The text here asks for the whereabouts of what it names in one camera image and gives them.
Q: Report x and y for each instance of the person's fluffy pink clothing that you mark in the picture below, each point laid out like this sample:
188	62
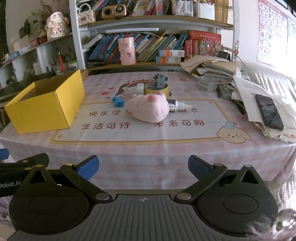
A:
286	190

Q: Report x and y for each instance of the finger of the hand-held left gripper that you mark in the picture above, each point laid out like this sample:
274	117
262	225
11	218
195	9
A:
34	160
3	154

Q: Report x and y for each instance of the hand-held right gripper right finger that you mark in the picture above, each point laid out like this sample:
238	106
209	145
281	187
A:
197	163

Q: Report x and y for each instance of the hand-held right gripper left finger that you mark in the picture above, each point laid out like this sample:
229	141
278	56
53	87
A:
89	165

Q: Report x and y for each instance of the yellow tape roll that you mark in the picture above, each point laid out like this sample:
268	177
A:
148	90

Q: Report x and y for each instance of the pen holder with pens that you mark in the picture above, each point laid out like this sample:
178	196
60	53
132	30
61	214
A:
59	68

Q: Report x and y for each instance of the row of leaning books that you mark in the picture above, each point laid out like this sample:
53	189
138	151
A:
150	46

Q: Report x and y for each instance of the dried flower bouquet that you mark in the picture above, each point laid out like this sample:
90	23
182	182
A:
40	14

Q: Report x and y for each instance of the small blue soft toy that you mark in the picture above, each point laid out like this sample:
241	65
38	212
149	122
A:
118	100

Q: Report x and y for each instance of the yellow cardboard box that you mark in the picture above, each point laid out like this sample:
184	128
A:
39	113

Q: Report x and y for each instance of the orange and white box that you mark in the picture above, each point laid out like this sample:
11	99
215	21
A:
172	53

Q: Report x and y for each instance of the stack of papers and notebooks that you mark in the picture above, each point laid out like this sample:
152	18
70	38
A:
208	64

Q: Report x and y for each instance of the grey toy car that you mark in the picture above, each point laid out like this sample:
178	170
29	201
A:
160	81

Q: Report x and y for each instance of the pink plush toy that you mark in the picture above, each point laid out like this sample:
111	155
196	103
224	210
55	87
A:
150	109

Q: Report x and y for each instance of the white bookshelf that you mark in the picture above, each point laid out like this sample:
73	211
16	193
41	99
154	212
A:
76	41

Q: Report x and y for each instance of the pink ceramic figurine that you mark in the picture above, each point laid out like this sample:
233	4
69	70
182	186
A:
56	25

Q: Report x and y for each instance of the black smartphone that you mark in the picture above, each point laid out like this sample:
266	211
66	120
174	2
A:
269	113

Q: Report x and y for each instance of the white charger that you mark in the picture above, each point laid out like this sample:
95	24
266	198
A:
140	89

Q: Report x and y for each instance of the pile of white papers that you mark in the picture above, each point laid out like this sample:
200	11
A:
245	97

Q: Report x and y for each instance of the silver metal ball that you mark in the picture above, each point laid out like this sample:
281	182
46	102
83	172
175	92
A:
285	221

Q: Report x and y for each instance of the red box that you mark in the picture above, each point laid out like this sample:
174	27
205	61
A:
203	36

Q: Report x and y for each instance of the alphabet wall poster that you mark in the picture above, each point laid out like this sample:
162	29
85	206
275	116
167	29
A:
270	30

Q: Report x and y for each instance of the pink cloth covered desktop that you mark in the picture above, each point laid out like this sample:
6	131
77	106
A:
138	148

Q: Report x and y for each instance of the white side shelf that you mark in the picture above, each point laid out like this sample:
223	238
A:
44	51

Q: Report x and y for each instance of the grey tape roll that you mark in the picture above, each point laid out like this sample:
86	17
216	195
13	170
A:
208	87

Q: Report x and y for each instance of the dark stationery pile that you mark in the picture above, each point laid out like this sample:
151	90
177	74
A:
225	91

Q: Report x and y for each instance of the green lid white tub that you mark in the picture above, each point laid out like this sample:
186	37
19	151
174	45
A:
72	66

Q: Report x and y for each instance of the black electronic keyboard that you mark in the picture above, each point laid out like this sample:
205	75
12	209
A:
13	89

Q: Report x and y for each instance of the white spray bottle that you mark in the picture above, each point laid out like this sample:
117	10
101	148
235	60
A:
178	105

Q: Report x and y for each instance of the pink cup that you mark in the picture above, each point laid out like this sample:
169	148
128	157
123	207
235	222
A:
127	52

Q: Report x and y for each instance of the gold speaker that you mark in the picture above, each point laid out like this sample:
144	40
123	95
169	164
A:
114	11

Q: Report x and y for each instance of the cream pearl handbag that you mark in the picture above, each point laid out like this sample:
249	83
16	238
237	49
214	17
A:
86	17

